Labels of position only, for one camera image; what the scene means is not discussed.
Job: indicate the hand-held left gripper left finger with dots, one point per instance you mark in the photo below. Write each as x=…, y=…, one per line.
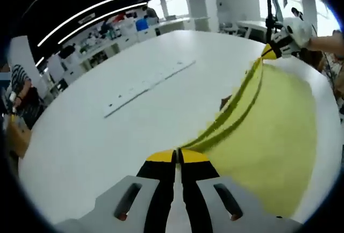
x=158, y=179

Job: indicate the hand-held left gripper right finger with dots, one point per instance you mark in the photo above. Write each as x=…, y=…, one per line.
x=196, y=174

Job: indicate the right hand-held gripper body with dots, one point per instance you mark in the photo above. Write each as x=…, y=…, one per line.
x=298, y=31

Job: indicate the white template panel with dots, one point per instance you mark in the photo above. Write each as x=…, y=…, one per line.
x=150, y=85

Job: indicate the black stand pole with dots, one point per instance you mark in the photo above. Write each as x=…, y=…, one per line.
x=268, y=7

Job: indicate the blue plastic bin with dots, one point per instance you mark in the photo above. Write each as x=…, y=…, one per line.
x=142, y=25

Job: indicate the white lab counter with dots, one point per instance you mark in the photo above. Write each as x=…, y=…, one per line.
x=126, y=38

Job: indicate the brown cardboard box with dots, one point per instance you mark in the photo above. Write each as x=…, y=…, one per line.
x=18, y=139

